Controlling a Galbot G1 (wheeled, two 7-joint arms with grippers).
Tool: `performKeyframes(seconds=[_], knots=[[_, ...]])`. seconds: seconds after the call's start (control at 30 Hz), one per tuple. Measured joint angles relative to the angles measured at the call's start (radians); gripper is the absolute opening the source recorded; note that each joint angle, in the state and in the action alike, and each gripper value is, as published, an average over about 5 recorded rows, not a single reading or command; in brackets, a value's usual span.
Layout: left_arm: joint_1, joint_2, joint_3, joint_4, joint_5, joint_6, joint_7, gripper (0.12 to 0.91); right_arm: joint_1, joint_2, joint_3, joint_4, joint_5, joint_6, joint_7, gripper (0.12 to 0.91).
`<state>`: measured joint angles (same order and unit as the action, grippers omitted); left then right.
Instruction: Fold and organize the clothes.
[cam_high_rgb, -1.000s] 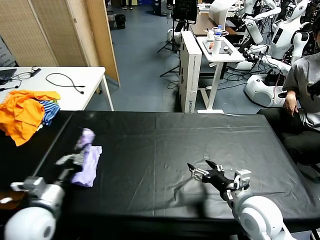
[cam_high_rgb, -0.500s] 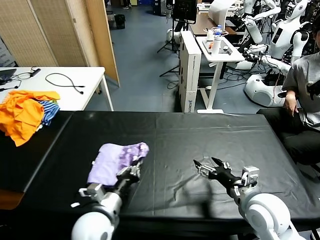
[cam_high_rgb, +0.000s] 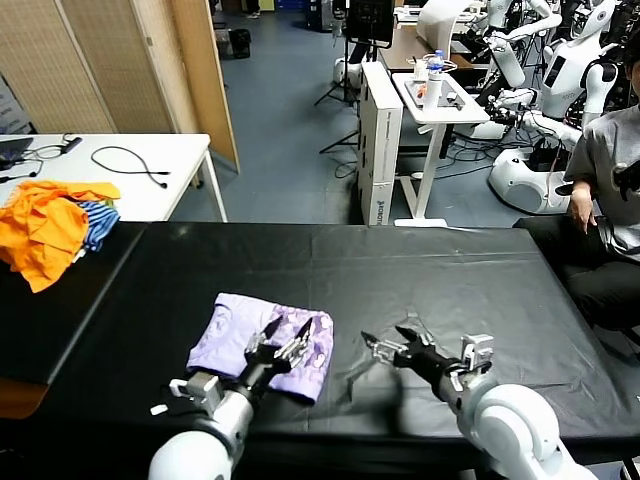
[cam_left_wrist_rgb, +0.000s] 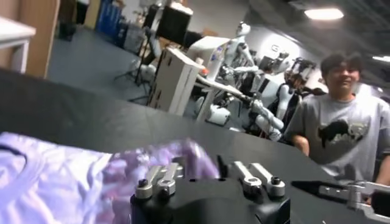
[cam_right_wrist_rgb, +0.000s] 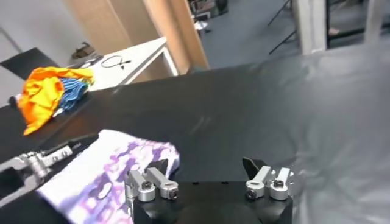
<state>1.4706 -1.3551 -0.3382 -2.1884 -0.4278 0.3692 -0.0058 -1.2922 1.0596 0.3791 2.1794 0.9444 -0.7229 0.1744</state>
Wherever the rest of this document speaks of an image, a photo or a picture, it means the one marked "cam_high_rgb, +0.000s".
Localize black trash bin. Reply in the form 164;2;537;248
229;28;252;60

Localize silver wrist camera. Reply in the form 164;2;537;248
168;373;222;410
458;333;496;372

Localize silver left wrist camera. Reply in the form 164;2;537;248
168;373;222;410

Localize black table cover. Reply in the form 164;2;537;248
47;221;640;454

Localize white curved shell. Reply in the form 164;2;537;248
417;0;476;50

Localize white bottle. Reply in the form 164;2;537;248
423;69;444;113

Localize person's bare hand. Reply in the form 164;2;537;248
568;192;598;236

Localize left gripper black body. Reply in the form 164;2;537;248
242;344;294;401

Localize white table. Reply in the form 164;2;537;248
0;132;230;224

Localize orange garment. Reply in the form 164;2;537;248
0;179;123;294

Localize black looped cable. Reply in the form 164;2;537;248
90;145;172;190

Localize black smooth table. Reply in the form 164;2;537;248
0;219;149;386

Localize blue striped garment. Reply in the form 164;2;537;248
74;199;122;254

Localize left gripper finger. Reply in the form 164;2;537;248
279;317;314;364
245;314;284;355

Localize white humanoid robot dark panel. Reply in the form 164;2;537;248
542;0;622;135

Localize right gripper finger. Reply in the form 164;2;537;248
359;330;402;365
393;325;435;354

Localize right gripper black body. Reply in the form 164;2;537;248
392;342;466;399

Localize wooden folding screen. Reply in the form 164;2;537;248
0;0;241;175

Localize brown wooden desk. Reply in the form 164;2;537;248
378;27;484;72

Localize black tripod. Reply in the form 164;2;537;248
314;37;362;107

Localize white cardboard box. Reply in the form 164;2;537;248
357;60;405;227

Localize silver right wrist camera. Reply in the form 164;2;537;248
458;333;496;372

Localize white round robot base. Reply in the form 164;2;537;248
488;147;577;216

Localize small white desk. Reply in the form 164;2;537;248
392;72;492;229

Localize seated person gray shirt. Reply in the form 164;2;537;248
514;42;640;346

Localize black laptop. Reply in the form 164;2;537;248
0;135;35;171

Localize white robot forearm with cables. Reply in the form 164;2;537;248
492;88;592;151

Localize light purple t-shirt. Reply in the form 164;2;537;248
186;293;335;405

